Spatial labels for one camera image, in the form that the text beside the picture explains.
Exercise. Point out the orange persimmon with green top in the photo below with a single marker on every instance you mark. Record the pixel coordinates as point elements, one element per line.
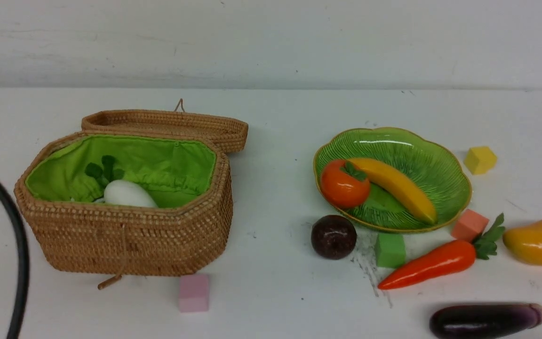
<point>344,185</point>

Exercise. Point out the dark purple mangosteen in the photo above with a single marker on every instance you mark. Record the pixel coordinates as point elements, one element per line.
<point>333,237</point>

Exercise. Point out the yellow banana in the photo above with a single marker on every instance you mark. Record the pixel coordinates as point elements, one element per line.
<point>411,196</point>

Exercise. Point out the white radish with leaves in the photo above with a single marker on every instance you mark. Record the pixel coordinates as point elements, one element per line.
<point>117,190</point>

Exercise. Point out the orange plastic carrot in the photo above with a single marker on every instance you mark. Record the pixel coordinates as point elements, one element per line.
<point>449,258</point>

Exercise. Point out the dark purple eggplant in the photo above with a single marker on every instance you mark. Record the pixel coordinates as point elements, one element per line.
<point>484,320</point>

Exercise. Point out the woven wicker basket lid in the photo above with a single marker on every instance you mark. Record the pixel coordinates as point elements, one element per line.
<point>228,134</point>

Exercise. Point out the green foam cube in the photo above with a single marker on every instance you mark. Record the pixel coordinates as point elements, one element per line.
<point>390,250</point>

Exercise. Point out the pink foam cube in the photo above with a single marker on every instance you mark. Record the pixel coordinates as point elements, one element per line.
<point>193,294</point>

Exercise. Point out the green ribbed glass plate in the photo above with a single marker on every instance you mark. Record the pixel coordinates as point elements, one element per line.
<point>433,168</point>

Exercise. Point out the salmon foam cube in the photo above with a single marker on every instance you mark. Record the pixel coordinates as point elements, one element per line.
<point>469,225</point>

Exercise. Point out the yellow foam cube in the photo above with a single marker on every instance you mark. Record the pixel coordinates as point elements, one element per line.
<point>480,159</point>

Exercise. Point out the woven wicker basket green lining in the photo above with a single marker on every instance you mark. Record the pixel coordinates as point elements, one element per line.
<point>188,178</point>

